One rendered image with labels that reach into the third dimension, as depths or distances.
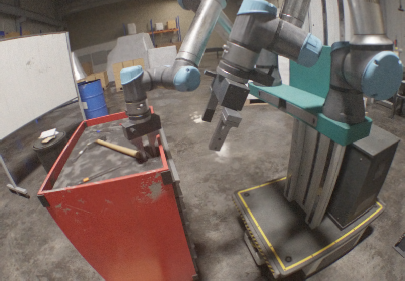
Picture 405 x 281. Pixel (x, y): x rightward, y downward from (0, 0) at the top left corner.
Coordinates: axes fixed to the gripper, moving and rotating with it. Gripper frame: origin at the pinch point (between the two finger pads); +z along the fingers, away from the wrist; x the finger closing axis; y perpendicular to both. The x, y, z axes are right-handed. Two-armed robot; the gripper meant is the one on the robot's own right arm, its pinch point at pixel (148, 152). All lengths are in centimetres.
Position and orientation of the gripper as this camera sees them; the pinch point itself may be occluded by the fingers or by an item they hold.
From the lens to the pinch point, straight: 75.9
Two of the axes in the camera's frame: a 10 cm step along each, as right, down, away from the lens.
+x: 7.7, -3.3, 5.5
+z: 0.9, 9.1, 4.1
